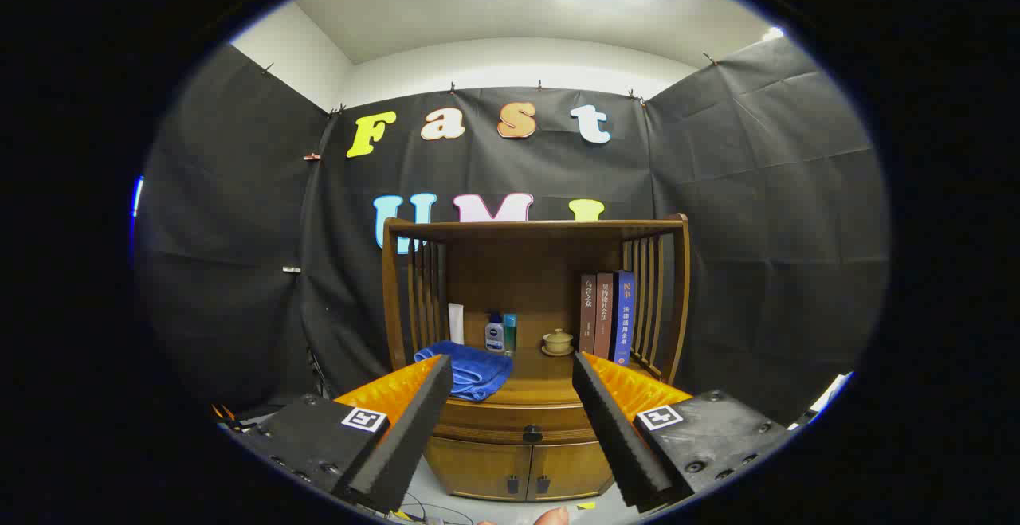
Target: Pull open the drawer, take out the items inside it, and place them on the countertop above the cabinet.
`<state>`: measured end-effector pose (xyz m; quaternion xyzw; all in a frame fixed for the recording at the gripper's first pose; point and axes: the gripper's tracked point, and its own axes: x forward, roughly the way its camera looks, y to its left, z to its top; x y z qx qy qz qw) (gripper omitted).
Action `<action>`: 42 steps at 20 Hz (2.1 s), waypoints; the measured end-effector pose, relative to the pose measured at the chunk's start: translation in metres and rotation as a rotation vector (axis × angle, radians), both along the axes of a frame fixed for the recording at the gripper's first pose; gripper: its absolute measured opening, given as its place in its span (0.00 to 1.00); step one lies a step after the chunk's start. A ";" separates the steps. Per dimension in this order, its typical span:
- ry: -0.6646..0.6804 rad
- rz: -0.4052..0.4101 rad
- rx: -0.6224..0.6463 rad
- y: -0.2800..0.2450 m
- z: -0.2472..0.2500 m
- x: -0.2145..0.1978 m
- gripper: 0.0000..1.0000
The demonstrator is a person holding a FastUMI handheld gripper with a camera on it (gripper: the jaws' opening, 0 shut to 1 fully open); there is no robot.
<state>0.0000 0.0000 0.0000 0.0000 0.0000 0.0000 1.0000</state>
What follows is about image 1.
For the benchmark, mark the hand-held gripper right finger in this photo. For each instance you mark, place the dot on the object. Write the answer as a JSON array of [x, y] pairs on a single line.
[[617, 429]]

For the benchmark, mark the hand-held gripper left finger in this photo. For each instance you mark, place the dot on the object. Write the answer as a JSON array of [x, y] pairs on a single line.
[[406, 437]]

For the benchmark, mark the wooden drawer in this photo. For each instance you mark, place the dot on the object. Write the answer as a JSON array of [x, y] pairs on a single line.
[[494, 421]]

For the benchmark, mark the wooden cabinet door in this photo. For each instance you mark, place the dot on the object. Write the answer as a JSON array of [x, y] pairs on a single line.
[[570, 469], [478, 465]]

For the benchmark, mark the wooden countertop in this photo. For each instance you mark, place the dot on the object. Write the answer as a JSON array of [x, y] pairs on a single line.
[[542, 374]]

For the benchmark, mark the wooden cabinet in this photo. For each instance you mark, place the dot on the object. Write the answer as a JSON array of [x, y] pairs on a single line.
[[518, 270]]

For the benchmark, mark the folded blue towel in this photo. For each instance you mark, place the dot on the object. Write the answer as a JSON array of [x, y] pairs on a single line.
[[478, 370]]

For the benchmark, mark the lidded beige tea cup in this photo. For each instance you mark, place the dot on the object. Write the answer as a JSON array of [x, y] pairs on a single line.
[[557, 342]]

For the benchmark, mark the blue book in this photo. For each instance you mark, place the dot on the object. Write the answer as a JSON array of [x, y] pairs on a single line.
[[624, 318]]

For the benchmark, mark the light brown book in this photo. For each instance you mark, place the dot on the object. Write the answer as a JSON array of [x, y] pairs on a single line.
[[604, 314]]

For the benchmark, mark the dark brown book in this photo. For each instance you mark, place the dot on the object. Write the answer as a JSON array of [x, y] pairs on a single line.
[[588, 314]]

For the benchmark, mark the white tube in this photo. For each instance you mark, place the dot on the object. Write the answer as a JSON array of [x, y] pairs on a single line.
[[456, 324]]

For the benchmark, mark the white lotion bottle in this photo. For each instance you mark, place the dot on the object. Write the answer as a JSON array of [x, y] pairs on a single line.
[[494, 338]]

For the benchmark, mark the teal bottle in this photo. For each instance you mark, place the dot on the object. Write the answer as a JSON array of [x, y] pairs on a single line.
[[510, 334]]

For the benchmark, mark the white sheet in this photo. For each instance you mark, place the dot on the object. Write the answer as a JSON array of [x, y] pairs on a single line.
[[829, 393]]

